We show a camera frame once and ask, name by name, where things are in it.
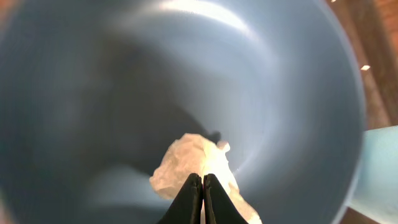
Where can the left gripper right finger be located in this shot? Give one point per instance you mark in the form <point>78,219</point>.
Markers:
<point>219,208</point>

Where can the large dark blue bowl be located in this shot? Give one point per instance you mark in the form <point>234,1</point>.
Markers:
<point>94,92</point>

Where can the light blue cup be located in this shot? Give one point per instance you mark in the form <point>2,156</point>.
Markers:
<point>376,192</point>

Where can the white tissue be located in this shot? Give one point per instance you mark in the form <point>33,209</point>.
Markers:
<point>193,153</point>

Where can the brown serving tray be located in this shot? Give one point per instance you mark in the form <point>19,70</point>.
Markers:
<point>371,26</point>

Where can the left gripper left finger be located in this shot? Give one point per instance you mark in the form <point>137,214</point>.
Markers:
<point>186,206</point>

